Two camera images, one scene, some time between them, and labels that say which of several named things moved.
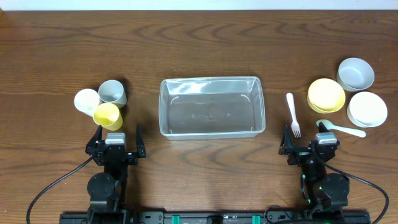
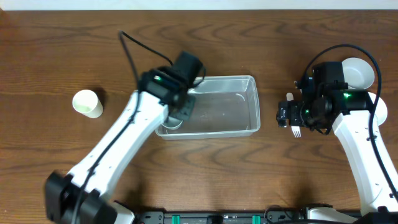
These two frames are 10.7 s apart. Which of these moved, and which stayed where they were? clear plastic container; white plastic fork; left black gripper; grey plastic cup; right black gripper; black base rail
Moved: left black gripper; right black gripper; grey plastic cup
Stayed: black base rail; white plastic fork; clear plastic container
